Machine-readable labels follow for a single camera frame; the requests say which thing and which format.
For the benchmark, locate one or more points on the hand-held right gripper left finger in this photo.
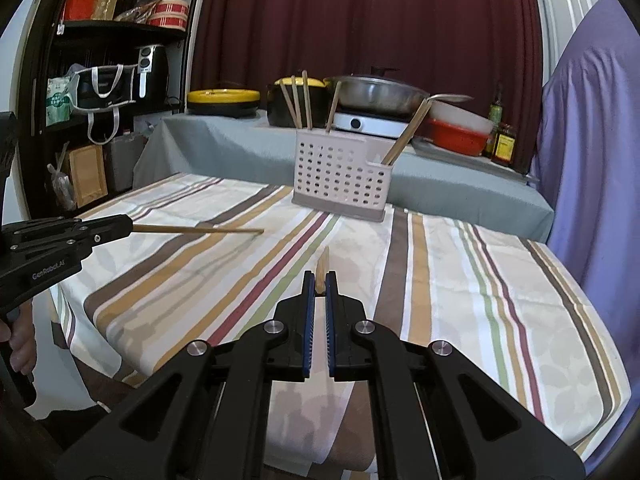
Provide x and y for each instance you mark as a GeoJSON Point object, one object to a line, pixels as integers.
{"type": "Point", "coordinates": [309, 330]}

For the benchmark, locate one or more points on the black pot with yellow lid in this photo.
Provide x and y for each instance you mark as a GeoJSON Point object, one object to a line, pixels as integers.
{"type": "Point", "coordinates": [274, 105]}

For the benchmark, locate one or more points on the brown wooden chopstick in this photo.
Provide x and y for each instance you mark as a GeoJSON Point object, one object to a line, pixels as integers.
{"type": "Point", "coordinates": [200, 230]}
{"type": "Point", "coordinates": [322, 265]}

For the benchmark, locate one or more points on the brown wooden board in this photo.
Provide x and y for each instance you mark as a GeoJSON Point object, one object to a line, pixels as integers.
{"type": "Point", "coordinates": [87, 175]}

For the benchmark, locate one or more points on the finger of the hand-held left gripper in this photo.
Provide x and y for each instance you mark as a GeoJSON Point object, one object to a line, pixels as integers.
{"type": "Point", "coordinates": [107, 224]}
{"type": "Point", "coordinates": [110, 238]}

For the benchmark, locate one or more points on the striped tablecloth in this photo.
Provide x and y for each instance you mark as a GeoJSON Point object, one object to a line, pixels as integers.
{"type": "Point", "coordinates": [450, 310]}

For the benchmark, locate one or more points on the dark bottle with green label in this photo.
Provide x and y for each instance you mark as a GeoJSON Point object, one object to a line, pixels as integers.
{"type": "Point", "coordinates": [496, 110]}

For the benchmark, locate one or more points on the white perforated utensil holder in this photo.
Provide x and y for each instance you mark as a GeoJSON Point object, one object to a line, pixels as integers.
{"type": "Point", "coordinates": [340, 175]}

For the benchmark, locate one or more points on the flat black pan yellow lid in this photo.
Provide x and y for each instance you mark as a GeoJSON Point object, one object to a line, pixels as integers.
{"type": "Point", "coordinates": [222, 100]}

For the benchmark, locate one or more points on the grey box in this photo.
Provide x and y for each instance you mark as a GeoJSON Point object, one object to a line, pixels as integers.
{"type": "Point", "coordinates": [127, 162]}

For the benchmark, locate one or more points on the grey tray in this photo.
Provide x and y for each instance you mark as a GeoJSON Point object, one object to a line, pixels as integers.
{"type": "Point", "coordinates": [430, 154]}

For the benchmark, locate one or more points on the green and white packet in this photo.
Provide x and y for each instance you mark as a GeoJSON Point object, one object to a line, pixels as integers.
{"type": "Point", "coordinates": [59, 102]}

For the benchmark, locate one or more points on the white portable stove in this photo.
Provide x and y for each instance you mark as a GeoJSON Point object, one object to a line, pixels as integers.
{"type": "Point", "coordinates": [370, 122]}

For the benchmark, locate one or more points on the jar with yellow label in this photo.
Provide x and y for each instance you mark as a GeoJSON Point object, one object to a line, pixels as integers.
{"type": "Point", "coordinates": [505, 145]}

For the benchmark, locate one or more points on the white bowl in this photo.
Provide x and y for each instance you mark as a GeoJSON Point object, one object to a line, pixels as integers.
{"type": "Point", "coordinates": [462, 115]}

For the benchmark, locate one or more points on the purple cloth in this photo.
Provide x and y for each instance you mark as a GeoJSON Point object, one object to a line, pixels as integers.
{"type": "Point", "coordinates": [595, 160]}

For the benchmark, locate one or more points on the bunch of wooden chopsticks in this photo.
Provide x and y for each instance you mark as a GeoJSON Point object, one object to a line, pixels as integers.
{"type": "Point", "coordinates": [295, 105]}

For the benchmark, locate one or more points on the person's left hand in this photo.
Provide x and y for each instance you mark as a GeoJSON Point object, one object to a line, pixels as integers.
{"type": "Point", "coordinates": [22, 345]}

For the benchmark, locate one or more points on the grey table cloth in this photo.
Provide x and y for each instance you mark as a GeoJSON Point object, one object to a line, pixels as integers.
{"type": "Point", "coordinates": [225, 150]}

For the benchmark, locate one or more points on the red bowl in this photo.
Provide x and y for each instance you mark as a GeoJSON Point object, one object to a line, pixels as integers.
{"type": "Point", "coordinates": [457, 140]}

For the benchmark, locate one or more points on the clear plastic bag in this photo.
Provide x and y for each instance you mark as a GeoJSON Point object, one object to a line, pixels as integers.
{"type": "Point", "coordinates": [62, 187]}

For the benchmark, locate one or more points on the black shelf unit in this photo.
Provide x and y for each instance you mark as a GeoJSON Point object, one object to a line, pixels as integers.
{"type": "Point", "coordinates": [125, 32]}

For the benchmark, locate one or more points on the steel wok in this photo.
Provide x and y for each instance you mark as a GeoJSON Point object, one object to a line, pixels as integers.
{"type": "Point", "coordinates": [375, 92]}

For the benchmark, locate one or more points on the black air fryer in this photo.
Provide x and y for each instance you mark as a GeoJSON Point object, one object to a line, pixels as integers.
{"type": "Point", "coordinates": [152, 70]}

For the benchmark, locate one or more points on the white door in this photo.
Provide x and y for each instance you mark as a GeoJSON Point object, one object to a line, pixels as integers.
{"type": "Point", "coordinates": [560, 0]}

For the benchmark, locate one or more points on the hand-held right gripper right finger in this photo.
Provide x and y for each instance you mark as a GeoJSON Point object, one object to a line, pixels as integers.
{"type": "Point", "coordinates": [330, 330]}

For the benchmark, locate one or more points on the red striped round tin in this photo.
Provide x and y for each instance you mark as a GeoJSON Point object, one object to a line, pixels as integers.
{"type": "Point", "coordinates": [169, 12]}

